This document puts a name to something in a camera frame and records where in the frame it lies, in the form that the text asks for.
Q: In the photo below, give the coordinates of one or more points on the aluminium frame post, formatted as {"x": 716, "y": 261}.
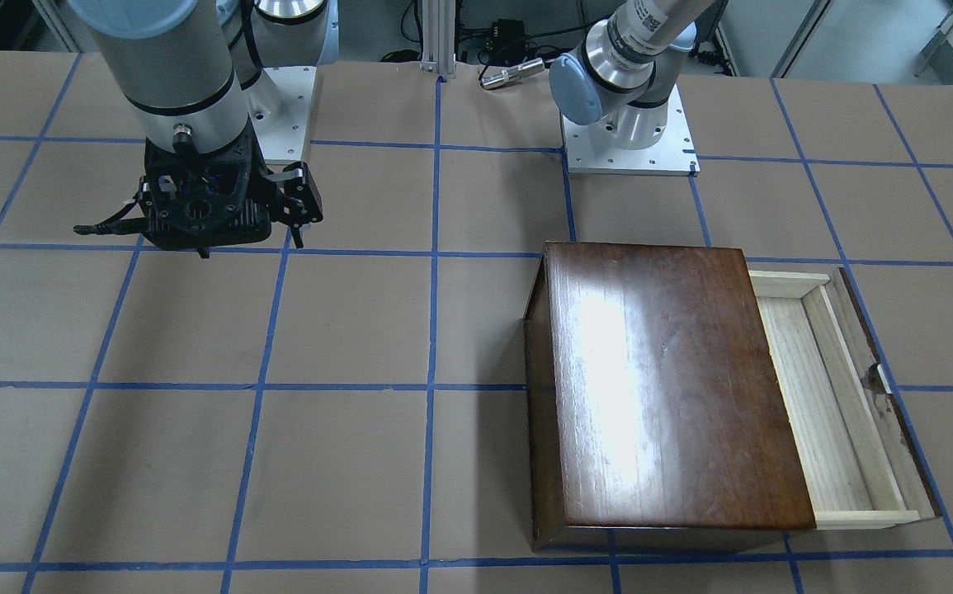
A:
{"x": 438, "y": 33}

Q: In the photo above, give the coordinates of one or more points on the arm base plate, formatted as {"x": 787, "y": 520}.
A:
{"x": 281, "y": 106}
{"x": 634, "y": 141}

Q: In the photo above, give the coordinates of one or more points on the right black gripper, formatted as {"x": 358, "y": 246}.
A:
{"x": 301, "y": 194}

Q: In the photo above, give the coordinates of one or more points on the light wood drawer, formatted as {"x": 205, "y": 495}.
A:
{"x": 858, "y": 456}

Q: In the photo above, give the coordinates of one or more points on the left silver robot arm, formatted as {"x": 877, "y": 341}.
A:
{"x": 622, "y": 56}

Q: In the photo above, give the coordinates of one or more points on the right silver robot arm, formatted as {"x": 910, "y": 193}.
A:
{"x": 224, "y": 92}

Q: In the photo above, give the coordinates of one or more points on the dark wooden drawer cabinet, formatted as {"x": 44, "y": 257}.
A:
{"x": 656, "y": 417}

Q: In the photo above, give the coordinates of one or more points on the silver metal cylinder tool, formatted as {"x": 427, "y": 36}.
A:
{"x": 513, "y": 74}

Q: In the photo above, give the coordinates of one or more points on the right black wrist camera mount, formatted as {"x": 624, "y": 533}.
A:
{"x": 193, "y": 202}

